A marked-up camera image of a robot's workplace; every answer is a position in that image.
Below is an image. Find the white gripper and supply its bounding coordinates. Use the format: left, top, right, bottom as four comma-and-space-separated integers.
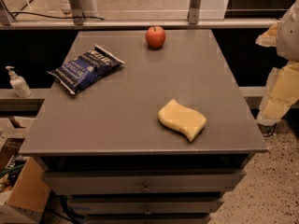
255, 0, 299, 126

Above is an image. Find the blue chip bag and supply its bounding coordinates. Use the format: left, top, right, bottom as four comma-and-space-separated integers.
49, 44, 124, 95

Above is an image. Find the yellow wavy sponge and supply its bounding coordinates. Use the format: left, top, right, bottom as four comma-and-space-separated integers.
158, 99, 206, 142

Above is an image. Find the red apple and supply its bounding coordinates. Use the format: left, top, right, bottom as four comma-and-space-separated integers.
146, 26, 166, 49

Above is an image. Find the grey drawer cabinet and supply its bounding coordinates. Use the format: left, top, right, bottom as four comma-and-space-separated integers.
21, 30, 267, 224

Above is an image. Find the white pump soap bottle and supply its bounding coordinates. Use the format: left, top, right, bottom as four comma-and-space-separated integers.
6, 65, 32, 98

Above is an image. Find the cardboard box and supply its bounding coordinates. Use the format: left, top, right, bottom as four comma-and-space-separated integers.
0, 157, 50, 224

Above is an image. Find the metal railing frame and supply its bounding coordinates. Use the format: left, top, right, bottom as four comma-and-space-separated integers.
0, 0, 299, 31

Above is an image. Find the black cable on rail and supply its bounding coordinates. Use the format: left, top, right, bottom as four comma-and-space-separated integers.
0, 0, 107, 21

